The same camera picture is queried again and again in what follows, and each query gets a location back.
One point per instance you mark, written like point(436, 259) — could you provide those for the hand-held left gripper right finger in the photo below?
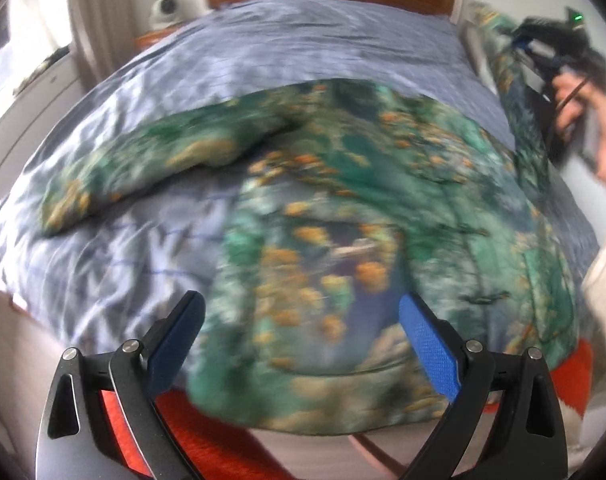
point(433, 355)

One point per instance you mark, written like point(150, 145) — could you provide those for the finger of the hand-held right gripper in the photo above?
point(524, 35)

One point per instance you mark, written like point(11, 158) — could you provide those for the wooden nightstand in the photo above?
point(150, 40)

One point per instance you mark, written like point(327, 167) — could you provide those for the person's cream top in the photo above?
point(603, 290)

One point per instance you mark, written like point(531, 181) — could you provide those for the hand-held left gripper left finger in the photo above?
point(175, 345)

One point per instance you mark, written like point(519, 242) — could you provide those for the green floral jacket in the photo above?
point(343, 240)

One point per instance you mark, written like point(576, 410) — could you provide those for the white round camera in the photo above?
point(164, 10)

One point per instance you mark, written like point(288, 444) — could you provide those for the blue checked bedsheet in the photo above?
point(283, 45)

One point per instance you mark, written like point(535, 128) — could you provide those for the beige curtain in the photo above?
point(95, 15)

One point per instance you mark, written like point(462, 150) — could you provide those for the window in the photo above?
point(20, 45)

